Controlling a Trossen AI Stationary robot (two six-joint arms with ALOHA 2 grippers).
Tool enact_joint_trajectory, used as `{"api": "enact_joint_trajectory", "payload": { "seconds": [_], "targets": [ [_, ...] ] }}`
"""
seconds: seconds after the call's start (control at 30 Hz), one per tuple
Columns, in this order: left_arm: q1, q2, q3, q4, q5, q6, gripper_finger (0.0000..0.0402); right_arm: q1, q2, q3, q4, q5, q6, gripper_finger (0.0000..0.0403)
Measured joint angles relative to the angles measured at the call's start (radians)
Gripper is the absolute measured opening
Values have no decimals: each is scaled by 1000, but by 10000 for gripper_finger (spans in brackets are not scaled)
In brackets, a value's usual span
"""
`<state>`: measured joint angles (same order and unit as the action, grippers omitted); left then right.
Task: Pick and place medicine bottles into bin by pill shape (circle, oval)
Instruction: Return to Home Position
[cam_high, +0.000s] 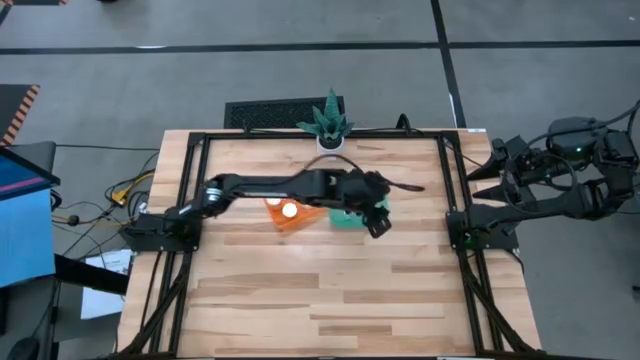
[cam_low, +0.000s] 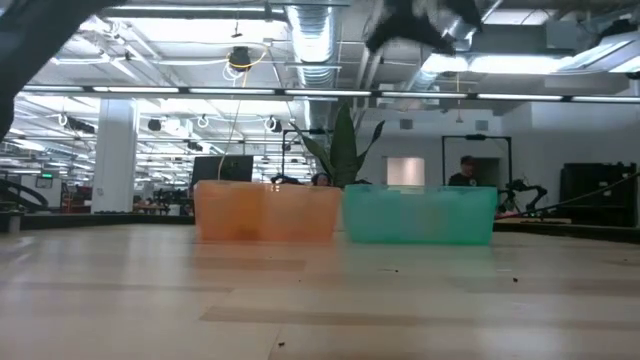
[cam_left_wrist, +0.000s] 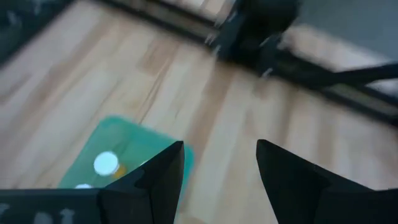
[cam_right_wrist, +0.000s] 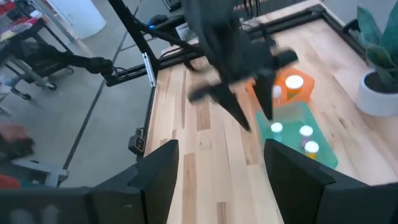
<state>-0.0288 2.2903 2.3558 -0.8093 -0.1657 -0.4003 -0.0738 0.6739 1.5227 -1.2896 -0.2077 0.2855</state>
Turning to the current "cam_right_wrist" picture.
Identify green snake plant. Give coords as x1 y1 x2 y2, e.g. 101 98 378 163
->
353 0 398 91

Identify red topped black workbench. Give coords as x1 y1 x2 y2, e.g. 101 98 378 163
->
0 0 75 102

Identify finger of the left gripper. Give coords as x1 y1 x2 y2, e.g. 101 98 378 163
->
211 82 251 132
253 70 276 122

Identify black jointed stand arm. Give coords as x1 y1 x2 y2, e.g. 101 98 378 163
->
63 53 115 78

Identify orange plastic bin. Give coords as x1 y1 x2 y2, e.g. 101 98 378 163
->
244 67 315 108

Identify orange medicine bottle white cap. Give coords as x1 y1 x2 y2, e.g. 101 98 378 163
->
303 140 320 160

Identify black keyboard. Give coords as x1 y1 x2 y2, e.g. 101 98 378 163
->
162 0 182 12

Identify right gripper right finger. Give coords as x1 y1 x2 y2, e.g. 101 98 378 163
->
263 138 337 224

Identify large-capped orange medicine bottle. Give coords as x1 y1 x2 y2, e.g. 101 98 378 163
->
284 74 305 102

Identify black mouse with blue light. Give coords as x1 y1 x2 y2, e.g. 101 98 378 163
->
146 14 170 29

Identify green plastic bin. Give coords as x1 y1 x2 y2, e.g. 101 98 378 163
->
255 101 339 170

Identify black table-level camera box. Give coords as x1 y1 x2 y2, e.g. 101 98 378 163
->
127 126 147 156

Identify dark red cloth bundle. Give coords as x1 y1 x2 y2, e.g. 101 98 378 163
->
0 124 35 163

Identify silver frame bracket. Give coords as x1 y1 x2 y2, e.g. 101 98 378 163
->
141 52 157 88

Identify white plant pot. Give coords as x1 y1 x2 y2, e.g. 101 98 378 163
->
355 68 398 118

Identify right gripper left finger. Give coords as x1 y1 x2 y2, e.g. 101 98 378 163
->
89 139 180 224

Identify white printed paper sheets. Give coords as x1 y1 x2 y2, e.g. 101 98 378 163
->
174 22 195 43

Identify white cabinet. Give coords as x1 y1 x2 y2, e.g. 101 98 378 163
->
46 0 107 40

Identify grey chair base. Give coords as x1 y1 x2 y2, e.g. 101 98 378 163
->
12 159 70 187

